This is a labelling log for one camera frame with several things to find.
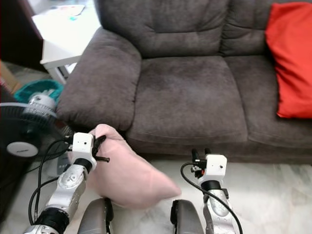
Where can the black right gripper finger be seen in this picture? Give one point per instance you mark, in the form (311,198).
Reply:
(194,155)
(206,152)

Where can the pink cat face pillow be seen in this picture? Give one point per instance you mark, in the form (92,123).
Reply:
(136,185)

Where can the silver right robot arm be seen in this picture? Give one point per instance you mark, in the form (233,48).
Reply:
(217,209)

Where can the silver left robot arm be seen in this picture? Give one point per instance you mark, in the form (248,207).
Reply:
(73,185)

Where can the grey-brown fabric sofa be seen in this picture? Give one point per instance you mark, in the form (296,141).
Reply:
(185,92)

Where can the red pillow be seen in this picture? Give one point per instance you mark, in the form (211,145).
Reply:
(292,58)

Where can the grey right robot leg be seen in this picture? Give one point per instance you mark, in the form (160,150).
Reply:
(187,219)

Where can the grey robot leg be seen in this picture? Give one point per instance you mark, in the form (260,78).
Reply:
(187,219)
(95,219)

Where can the grey left robot leg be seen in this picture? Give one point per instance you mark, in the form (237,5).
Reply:
(95,219)

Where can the black and white standing fan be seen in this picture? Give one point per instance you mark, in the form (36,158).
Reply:
(24,148)

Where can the teal basket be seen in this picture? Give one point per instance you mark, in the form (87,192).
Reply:
(24,91)

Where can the brown cardboard box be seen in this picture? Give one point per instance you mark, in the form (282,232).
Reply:
(5,80)

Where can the white side table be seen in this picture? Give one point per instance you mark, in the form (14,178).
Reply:
(63,29)

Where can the colourful paper items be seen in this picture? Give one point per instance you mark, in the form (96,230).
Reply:
(68,10)

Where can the dark wooden cabinet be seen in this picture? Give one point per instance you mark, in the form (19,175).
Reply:
(17,29)

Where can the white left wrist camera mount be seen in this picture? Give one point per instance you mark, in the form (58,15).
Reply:
(84,144)

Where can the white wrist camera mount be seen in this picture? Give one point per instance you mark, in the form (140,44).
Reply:
(217,165)
(84,144)

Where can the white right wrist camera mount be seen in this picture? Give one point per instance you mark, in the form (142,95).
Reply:
(217,165)

